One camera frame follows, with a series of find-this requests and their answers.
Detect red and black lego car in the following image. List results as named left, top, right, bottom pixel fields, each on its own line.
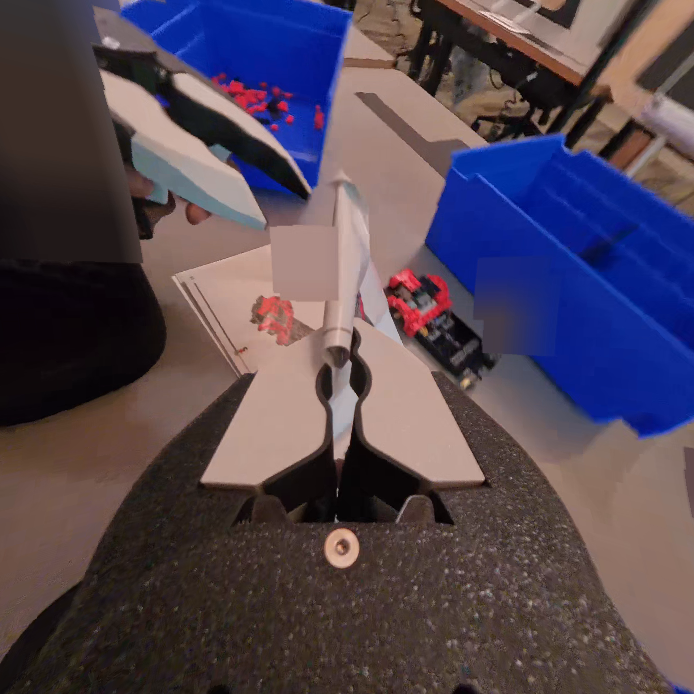
left=386, top=269, right=497, bottom=390

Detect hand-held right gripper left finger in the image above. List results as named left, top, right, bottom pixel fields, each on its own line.
left=200, top=328, right=337, bottom=495

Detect person's left hand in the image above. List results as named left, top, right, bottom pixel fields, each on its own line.
left=127, top=169, right=213, bottom=227

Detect pile of red lego pieces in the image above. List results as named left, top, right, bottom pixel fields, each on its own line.
left=211, top=73, right=326, bottom=133

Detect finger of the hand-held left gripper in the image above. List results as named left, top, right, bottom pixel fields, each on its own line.
left=100, top=69, right=268, bottom=232
left=164, top=73, right=313, bottom=200

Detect black dimpled cushion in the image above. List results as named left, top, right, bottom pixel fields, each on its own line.
left=0, top=583, right=82, bottom=685
left=0, top=260, right=166, bottom=426

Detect blue divided plastic bin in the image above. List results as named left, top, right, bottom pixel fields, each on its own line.
left=425, top=134, right=694, bottom=437

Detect wooden office desk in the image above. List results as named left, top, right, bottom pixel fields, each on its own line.
left=434, top=0, right=613, bottom=101

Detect tilted wooden-edged black board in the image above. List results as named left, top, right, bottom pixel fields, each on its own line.
left=596, top=0, right=694, bottom=109

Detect white bar lamp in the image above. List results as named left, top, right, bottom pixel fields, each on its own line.
left=640, top=92, right=694, bottom=143

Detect grey tape strip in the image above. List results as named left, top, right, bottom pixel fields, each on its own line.
left=355, top=91, right=489, bottom=177

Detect lego instruction booklet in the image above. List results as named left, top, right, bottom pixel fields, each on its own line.
left=172, top=171, right=404, bottom=472

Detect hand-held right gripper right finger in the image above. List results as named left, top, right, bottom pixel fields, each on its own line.
left=346, top=321, right=486, bottom=515

